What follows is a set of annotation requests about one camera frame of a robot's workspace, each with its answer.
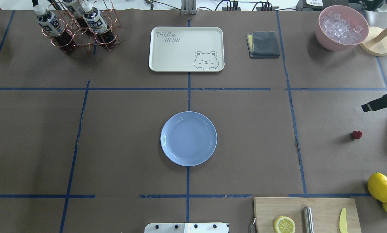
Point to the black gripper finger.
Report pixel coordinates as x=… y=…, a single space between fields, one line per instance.
x=376 y=104

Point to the red strawberry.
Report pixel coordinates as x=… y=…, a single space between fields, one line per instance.
x=356 y=135

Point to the blue plate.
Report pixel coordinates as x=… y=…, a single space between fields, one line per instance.
x=188 y=138

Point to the whole yellow lemon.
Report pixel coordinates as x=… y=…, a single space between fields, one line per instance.
x=377 y=186

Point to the pink bowl with ice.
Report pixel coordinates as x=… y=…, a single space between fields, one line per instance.
x=341 y=28

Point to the yellow plastic knife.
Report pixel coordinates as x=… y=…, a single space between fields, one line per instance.
x=343 y=221

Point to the lemon half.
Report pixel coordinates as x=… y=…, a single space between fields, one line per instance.
x=284 y=224

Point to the cream bear tray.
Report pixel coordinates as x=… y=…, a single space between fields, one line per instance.
x=186 y=49

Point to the middle dark drink bottle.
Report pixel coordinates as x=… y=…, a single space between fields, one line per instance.
x=97 y=24

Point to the dark drink bottle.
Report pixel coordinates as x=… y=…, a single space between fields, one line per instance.
x=54 y=28
x=97 y=24
x=74 y=7

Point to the back dark drink bottle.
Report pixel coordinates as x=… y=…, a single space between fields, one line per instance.
x=74 y=7

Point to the front dark drink bottle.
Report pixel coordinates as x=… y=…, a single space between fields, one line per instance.
x=54 y=28

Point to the metal handled knife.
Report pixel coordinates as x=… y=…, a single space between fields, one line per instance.
x=308 y=218

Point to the aluminium frame post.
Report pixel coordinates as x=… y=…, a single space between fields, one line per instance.
x=188 y=7

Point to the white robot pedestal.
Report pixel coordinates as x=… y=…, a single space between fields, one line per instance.
x=201 y=227

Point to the copper wire bottle rack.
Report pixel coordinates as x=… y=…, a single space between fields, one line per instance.
x=77 y=26

